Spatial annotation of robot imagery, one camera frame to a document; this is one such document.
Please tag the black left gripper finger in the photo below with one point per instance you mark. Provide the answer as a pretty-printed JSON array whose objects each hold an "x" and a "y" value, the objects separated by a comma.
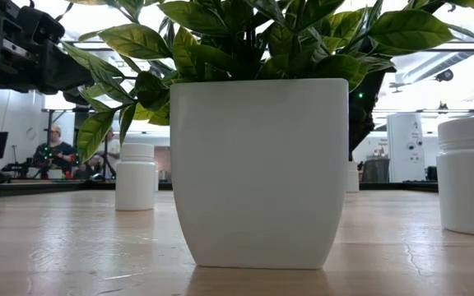
[
  {"x": 60, "y": 70},
  {"x": 75, "y": 98}
]

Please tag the black ceiling camera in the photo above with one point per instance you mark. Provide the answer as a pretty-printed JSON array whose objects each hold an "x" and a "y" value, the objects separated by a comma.
[{"x": 444, "y": 75}]

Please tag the dark grey chair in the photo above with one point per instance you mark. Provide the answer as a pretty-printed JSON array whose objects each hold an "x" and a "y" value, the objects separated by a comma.
[{"x": 376, "y": 170}]

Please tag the person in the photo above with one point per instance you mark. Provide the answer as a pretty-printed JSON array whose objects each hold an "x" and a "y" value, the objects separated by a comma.
[
  {"x": 58, "y": 154},
  {"x": 112, "y": 150}
]

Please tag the green leafy artificial plant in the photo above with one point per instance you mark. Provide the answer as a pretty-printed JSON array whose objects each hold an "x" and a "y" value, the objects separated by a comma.
[{"x": 220, "y": 53}]

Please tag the white cylindrical pillar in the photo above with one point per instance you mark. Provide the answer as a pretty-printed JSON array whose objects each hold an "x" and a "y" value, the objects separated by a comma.
[{"x": 405, "y": 148}]

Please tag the white square plant pot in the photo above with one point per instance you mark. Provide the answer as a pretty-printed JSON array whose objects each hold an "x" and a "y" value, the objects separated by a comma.
[{"x": 257, "y": 172}]

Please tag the black backpack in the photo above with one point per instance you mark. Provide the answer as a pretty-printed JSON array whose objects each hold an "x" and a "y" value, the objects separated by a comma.
[{"x": 431, "y": 172}]

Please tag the wide white pill bottle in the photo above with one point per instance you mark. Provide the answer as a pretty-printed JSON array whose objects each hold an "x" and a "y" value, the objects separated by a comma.
[{"x": 471, "y": 177}]

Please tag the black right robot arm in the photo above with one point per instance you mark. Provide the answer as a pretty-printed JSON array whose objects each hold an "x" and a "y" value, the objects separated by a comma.
[{"x": 366, "y": 119}]

